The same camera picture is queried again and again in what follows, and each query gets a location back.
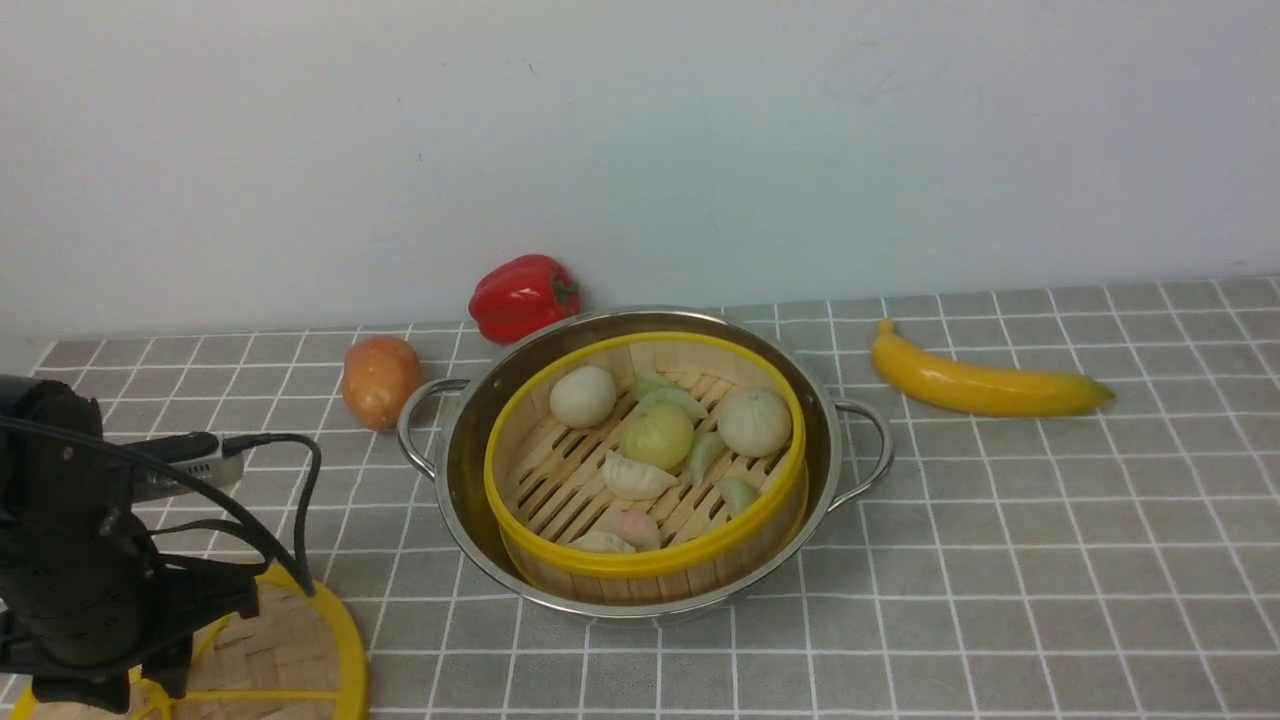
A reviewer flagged yellow banana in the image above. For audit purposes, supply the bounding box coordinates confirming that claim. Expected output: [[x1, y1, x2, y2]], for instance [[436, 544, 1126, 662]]
[[870, 318, 1116, 418]]

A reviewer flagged yellow woven bamboo steamer lid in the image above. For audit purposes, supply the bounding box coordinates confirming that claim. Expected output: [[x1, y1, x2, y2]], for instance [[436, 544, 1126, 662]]
[[10, 561, 370, 720]]

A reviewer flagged white round bun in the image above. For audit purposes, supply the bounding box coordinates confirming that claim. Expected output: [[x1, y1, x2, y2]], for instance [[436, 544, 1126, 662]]
[[717, 387, 792, 457], [549, 365, 618, 430]]

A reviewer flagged black left camera cable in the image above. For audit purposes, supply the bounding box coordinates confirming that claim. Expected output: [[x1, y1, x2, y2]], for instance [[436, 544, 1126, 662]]
[[0, 414, 324, 597]]

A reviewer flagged yellow rimmed bamboo steamer basket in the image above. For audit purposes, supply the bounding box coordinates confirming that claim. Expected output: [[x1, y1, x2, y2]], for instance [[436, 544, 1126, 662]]
[[483, 331, 809, 606]]

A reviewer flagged stainless steel pot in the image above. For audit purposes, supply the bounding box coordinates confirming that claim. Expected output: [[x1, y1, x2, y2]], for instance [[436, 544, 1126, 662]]
[[397, 306, 896, 626]]

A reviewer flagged small green dumpling front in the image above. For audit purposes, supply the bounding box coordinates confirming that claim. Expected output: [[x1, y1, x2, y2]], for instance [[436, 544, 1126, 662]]
[[716, 477, 762, 519]]

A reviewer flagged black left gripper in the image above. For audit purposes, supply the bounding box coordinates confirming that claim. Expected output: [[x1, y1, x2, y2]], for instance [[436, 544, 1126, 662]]
[[3, 502, 261, 715]]

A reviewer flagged white dumpling at edge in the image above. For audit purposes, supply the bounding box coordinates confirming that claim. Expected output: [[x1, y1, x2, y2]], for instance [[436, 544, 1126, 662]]
[[567, 530, 637, 553]]

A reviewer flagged pink dumpling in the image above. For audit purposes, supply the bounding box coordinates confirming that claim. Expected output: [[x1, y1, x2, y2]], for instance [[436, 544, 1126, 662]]
[[596, 509, 662, 552]]

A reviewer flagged grey checkered tablecloth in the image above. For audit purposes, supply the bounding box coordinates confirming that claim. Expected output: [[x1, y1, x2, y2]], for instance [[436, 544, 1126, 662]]
[[3, 275, 1279, 719]]

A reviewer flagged yellow-green round bun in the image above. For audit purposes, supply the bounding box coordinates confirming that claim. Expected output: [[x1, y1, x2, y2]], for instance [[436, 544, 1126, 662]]
[[618, 402, 695, 470]]

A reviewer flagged brown potato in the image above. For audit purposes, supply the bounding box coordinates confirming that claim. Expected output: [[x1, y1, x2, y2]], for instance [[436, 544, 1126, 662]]
[[340, 334, 425, 432]]

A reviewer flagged small green dumpling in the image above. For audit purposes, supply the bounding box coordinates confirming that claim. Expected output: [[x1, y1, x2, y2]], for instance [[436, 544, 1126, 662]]
[[716, 477, 762, 519], [631, 372, 676, 400]]

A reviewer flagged pale green dumpling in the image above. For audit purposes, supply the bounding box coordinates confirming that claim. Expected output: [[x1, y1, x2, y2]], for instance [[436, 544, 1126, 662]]
[[636, 386, 709, 421]]

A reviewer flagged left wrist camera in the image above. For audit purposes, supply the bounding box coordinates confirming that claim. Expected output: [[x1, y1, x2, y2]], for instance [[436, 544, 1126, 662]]
[[124, 430, 246, 503]]

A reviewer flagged red bell pepper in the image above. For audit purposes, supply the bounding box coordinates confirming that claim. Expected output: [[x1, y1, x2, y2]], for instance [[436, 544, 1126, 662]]
[[468, 254, 582, 346]]

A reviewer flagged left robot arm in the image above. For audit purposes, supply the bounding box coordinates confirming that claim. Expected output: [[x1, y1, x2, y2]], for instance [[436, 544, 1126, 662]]
[[1, 375, 262, 715]]

